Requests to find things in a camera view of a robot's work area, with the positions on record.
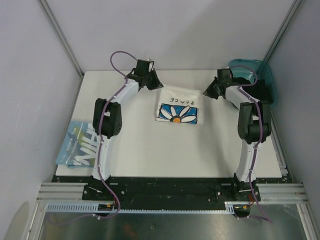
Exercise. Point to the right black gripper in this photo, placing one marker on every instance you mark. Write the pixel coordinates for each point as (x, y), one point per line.
(209, 91)

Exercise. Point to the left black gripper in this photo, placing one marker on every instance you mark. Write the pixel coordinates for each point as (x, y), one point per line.
(156, 84)

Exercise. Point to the white t shirt flower print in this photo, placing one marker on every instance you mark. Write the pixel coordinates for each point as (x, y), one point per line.
(180, 105)

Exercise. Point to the blue printed t shirt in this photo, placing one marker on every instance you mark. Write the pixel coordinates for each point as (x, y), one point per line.
(79, 146)

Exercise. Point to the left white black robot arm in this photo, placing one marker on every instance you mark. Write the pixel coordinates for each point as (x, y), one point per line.
(107, 115)

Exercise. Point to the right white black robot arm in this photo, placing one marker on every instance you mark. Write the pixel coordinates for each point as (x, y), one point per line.
(253, 101)

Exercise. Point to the black t shirt in bin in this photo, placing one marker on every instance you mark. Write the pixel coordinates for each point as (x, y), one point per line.
(259, 90)

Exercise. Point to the teal plastic bin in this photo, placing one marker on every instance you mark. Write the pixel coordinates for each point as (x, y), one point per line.
(244, 67)

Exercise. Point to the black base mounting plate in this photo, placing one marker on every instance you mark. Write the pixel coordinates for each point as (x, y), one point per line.
(126, 188)

